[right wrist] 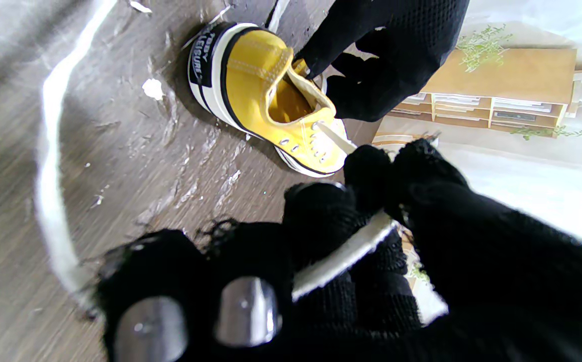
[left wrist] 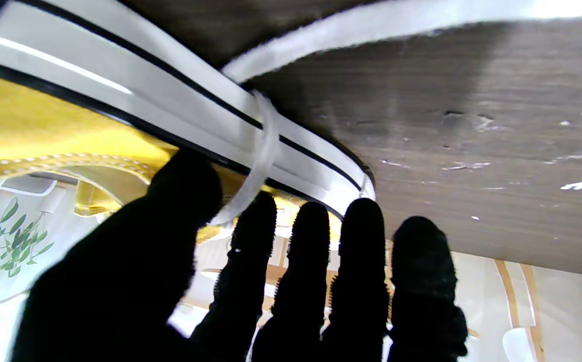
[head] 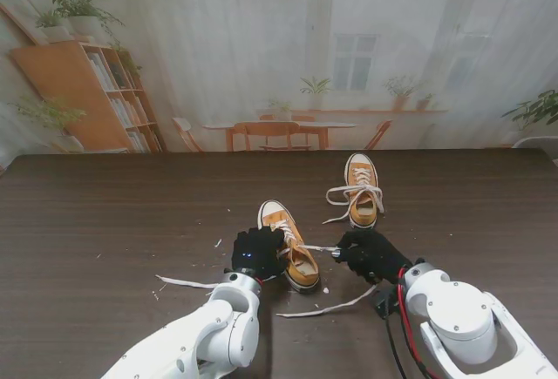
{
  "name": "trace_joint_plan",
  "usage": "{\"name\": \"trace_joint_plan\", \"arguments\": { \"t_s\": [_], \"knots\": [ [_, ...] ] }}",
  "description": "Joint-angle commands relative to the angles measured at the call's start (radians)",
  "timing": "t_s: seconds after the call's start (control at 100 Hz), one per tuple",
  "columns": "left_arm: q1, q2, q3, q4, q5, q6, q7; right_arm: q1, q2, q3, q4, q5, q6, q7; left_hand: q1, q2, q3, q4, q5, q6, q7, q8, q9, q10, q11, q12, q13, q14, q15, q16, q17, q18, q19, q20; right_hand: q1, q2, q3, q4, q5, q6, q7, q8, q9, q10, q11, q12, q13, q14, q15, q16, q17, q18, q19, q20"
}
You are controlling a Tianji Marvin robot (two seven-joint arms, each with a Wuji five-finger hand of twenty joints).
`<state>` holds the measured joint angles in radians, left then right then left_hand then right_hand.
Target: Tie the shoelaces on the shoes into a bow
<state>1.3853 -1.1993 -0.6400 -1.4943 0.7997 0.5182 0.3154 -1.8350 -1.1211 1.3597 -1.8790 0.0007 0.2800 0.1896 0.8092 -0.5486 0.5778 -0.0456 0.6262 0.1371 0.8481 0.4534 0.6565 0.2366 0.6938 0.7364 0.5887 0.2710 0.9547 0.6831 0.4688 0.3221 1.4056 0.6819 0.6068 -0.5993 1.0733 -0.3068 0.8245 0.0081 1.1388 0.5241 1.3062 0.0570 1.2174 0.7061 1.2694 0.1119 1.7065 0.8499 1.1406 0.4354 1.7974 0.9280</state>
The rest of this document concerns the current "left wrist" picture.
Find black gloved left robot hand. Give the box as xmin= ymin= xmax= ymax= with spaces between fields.
xmin=12 ymin=151 xmax=467 ymax=362

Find yellow canvas sneaker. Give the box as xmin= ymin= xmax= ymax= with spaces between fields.
xmin=0 ymin=0 xmax=377 ymax=247

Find printed room scene backdrop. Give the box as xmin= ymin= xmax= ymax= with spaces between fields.
xmin=0 ymin=171 xmax=582 ymax=362

